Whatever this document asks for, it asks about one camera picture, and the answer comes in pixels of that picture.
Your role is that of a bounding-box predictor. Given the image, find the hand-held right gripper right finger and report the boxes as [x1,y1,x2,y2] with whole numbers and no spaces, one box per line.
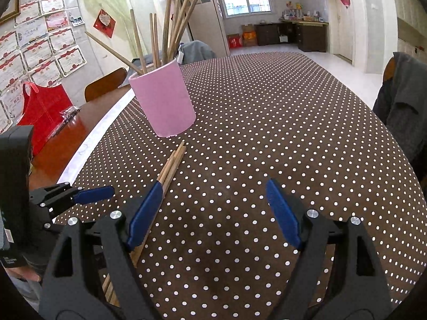
[266,179,393,320]

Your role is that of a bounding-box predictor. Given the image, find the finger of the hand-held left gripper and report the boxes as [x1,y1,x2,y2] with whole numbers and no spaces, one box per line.
[28,183,116,214]
[31,211,69,241]

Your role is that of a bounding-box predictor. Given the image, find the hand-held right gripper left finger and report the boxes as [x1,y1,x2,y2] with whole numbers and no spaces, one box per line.
[39,181,165,320]

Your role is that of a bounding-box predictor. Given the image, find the single wooden chopstick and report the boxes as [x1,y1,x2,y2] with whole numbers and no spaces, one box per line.
[130,141,186,269]
[102,158,172,299]

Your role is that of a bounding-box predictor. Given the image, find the bundle of wooden sticks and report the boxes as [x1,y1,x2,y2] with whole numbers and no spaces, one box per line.
[107,150,177,304]

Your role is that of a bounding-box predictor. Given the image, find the pink cup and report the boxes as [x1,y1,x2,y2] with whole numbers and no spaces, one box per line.
[128,58,197,138]

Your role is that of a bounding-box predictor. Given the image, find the bundle of wooden chopsticks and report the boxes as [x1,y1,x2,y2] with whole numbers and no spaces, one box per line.
[85,0,205,75]

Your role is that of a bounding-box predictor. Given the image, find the white table liner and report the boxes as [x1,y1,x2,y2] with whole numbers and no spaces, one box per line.
[57,90,136,185]

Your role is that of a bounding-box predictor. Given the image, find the person's light trousers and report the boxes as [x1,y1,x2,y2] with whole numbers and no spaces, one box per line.
[7,267,44,310]

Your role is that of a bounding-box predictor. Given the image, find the red bag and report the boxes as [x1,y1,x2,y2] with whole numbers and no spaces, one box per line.
[17,82,79,157]

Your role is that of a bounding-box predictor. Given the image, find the clear packet of pens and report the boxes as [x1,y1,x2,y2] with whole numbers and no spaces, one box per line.
[50,106,81,137]

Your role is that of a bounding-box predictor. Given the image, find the brown polka dot tablecloth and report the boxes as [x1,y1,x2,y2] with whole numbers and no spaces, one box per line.
[53,51,417,320]

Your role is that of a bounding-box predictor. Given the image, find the wooden chair back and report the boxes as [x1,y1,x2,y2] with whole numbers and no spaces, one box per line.
[84,67,129,103]

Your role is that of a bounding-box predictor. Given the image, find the dark grey jacket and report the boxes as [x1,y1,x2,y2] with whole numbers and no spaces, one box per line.
[372,51,427,174]

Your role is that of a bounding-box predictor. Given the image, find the light grey jacket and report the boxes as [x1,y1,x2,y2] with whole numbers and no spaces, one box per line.
[178,40,217,65]

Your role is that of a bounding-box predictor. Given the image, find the large wood framed picture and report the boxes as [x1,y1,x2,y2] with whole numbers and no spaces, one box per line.
[0,0,22,25]

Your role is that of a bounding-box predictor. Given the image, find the dark wooden desk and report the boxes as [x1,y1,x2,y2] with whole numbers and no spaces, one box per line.
[255,20,329,53]

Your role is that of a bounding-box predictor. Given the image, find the wooden chair under jacket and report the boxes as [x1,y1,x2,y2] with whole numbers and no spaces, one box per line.
[382,57,397,82]

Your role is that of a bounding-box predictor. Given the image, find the white door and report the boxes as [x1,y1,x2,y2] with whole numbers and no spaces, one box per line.
[325,0,354,64]

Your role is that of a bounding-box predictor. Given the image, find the assorted small desk ornaments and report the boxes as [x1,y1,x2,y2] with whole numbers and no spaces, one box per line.
[282,3,324,21]

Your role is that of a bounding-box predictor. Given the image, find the red heart wall decoration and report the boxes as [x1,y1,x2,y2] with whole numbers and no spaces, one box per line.
[93,8,117,39]

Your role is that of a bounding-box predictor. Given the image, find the white wall cabinets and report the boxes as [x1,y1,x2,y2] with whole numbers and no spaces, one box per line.
[389,0,427,54]

